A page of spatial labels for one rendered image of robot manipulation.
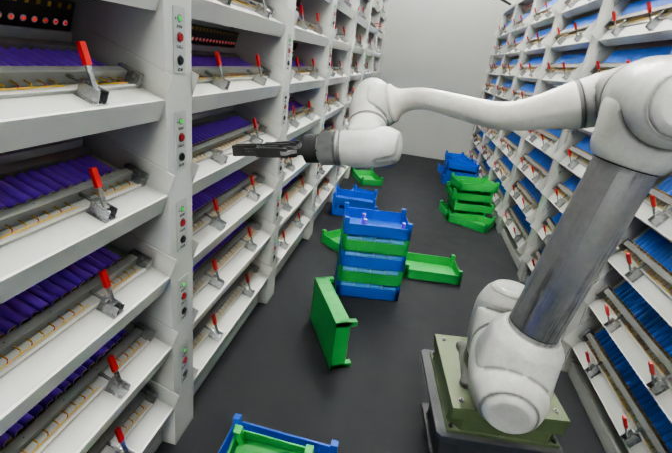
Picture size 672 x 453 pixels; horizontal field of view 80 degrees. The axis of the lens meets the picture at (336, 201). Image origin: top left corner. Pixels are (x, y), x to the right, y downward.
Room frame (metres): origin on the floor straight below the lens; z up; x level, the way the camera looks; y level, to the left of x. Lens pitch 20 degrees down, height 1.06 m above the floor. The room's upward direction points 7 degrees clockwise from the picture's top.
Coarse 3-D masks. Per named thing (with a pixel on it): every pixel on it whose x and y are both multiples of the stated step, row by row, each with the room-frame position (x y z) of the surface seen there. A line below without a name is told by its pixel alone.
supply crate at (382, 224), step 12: (348, 204) 1.79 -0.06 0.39; (348, 216) 1.63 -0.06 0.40; (360, 216) 1.81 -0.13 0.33; (372, 216) 1.82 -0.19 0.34; (384, 216) 1.82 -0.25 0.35; (396, 216) 1.82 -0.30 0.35; (348, 228) 1.61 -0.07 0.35; (360, 228) 1.62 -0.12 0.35; (372, 228) 1.62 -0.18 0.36; (384, 228) 1.62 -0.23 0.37; (396, 228) 1.62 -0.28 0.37; (408, 228) 1.62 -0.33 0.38; (408, 240) 1.62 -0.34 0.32
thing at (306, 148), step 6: (306, 138) 1.00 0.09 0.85; (312, 138) 0.99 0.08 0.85; (300, 144) 1.02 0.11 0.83; (306, 144) 0.99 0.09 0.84; (312, 144) 0.98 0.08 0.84; (300, 150) 0.98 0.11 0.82; (306, 150) 0.98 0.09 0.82; (312, 150) 0.98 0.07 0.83; (306, 156) 0.98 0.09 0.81; (312, 156) 0.98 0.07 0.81; (306, 162) 1.00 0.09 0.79; (312, 162) 1.00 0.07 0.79; (318, 162) 1.00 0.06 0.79
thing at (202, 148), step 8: (240, 128) 1.32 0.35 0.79; (248, 128) 1.36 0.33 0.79; (224, 136) 1.19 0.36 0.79; (232, 136) 1.23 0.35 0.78; (240, 136) 1.30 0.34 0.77; (200, 144) 1.05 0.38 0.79; (208, 144) 1.08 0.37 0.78; (216, 144) 1.12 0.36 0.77; (232, 144) 1.20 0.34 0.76; (192, 152) 0.98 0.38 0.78; (200, 152) 1.03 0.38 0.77
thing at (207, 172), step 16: (208, 112) 1.28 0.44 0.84; (240, 112) 1.50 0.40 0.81; (272, 128) 1.48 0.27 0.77; (224, 144) 1.19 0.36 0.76; (192, 160) 0.99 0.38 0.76; (208, 160) 1.03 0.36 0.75; (240, 160) 1.15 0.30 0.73; (192, 176) 0.88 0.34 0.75; (208, 176) 0.96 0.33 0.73; (224, 176) 1.07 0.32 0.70; (192, 192) 0.90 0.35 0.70
